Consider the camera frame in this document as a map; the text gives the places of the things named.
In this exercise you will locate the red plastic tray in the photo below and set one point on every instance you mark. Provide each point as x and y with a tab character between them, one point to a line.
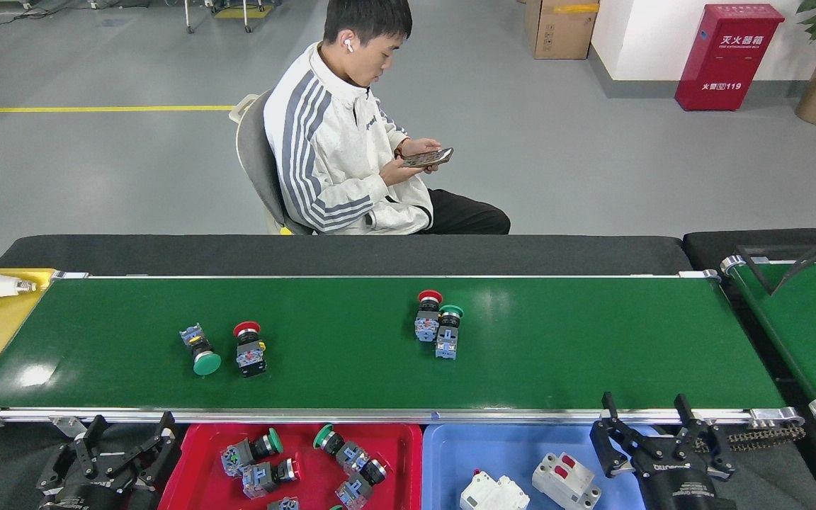
188	489

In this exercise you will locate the white wheeled stand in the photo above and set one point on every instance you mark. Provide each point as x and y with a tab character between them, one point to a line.
220	6

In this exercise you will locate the person's left hand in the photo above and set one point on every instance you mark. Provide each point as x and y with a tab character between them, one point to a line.
418	146

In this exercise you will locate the red fire extinguisher cabinet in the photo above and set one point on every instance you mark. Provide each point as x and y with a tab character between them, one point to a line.
727	64

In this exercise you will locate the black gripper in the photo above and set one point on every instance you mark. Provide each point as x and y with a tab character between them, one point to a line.
684	489
89	497

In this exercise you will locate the green conveyor belt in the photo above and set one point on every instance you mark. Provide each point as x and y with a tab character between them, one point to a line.
557	340
805	326

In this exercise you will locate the person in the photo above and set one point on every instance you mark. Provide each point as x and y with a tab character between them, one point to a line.
330	156

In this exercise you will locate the dark smartphone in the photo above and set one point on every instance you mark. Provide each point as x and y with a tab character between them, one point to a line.
429	157

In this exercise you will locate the white circuit breaker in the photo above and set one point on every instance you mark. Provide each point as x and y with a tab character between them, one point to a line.
493	496
564	482

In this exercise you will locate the person's right hand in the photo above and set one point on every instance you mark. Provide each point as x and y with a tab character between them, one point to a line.
404	173

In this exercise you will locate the black table cover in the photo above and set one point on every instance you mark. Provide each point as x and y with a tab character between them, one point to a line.
727	241
167	255

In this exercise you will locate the grey chair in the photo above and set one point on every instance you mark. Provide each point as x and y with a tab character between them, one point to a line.
259	163

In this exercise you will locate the red push button switch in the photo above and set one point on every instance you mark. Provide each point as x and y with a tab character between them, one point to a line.
259	480
284	504
251	354
355	490
427	327

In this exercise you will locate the cardboard box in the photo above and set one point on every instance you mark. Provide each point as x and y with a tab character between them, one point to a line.
560	32

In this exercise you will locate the blue plastic tray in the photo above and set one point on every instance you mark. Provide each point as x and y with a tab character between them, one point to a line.
493	446

